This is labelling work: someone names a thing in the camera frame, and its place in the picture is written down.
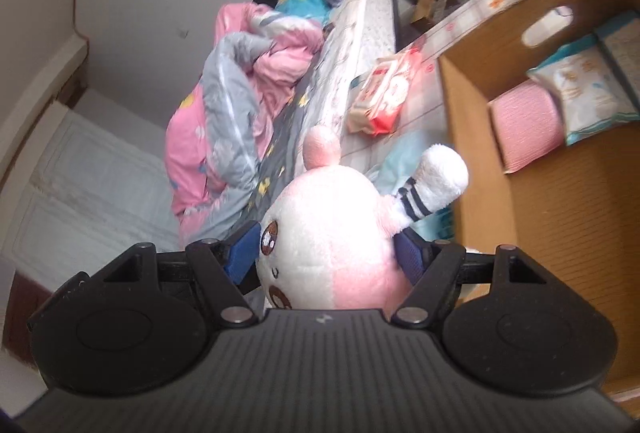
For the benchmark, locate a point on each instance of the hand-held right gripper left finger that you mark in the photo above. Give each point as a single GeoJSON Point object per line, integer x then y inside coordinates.
{"type": "Point", "coordinates": [241, 253]}

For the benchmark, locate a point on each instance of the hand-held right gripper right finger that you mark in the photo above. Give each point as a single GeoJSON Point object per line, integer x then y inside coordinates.
{"type": "Point", "coordinates": [409, 258]}

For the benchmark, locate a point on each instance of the pink white plush toy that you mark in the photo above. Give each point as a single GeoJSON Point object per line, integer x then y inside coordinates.
{"type": "Point", "coordinates": [325, 233]}

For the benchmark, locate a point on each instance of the large brown cardboard box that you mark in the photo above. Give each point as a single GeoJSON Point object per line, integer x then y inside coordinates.
{"type": "Point", "coordinates": [550, 213]}

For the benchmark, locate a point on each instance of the pink textured soft pack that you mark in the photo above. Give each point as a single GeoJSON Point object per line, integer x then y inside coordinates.
{"type": "Point", "coordinates": [527, 128]}

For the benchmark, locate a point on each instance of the white blue tissue pack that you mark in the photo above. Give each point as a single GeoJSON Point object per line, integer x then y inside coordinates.
{"type": "Point", "coordinates": [585, 93]}

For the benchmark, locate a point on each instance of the white translucent plastic bag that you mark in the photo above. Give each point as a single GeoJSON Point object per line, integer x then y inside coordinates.
{"type": "Point", "coordinates": [400, 163]}

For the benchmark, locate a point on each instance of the pink grey quilt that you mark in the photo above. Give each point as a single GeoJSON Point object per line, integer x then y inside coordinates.
{"type": "Point", "coordinates": [235, 103]}

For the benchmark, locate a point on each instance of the checked floral bed sheet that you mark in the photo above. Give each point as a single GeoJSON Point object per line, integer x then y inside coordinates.
{"type": "Point", "coordinates": [430, 103]}

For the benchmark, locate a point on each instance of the white panelled door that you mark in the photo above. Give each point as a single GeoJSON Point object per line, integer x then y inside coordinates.
{"type": "Point", "coordinates": [95, 193]}

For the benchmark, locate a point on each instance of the red wet wipes pack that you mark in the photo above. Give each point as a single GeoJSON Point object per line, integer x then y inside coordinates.
{"type": "Point", "coordinates": [385, 88]}

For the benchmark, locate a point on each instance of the white mattress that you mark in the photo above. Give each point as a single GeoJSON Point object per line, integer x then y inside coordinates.
{"type": "Point", "coordinates": [365, 28]}

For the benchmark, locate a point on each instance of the small open cardboard box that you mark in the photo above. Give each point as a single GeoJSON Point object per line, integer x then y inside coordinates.
{"type": "Point", "coordinates": [430, 3]}

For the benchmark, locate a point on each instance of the teal cloth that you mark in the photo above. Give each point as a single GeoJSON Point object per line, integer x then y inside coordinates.
{"type": "Point", "coordinates": [305, 0]}

